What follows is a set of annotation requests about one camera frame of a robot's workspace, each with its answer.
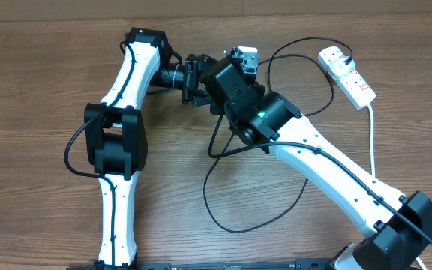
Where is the white charger plug adapter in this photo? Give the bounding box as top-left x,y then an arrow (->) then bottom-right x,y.
329,57 -> 356,80

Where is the white power strip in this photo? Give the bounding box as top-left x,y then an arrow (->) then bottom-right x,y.
318,46 -> 376,110

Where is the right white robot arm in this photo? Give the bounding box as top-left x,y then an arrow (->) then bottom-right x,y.
199,55 -> 432,269

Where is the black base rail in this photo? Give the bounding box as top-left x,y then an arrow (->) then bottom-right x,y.
67,258 -> 332,270

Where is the black charger cable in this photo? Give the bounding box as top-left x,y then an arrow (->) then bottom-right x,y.
202,36 -> 354,234

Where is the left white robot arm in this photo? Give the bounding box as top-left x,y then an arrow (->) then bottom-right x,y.
84,28 -> 210,269

